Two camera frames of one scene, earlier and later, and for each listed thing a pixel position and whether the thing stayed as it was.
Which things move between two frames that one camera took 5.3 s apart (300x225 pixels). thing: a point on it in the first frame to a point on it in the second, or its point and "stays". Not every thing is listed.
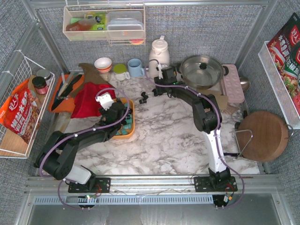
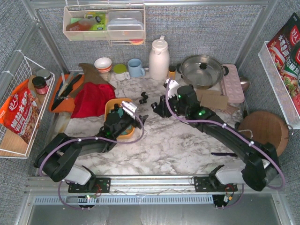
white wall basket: [120, 25] stays
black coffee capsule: [155, 92] to [154, 105]
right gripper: [155, 91] to [161, 108]
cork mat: [217, 93] stays
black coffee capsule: [141, 101] stays
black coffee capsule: [143, 94] stays
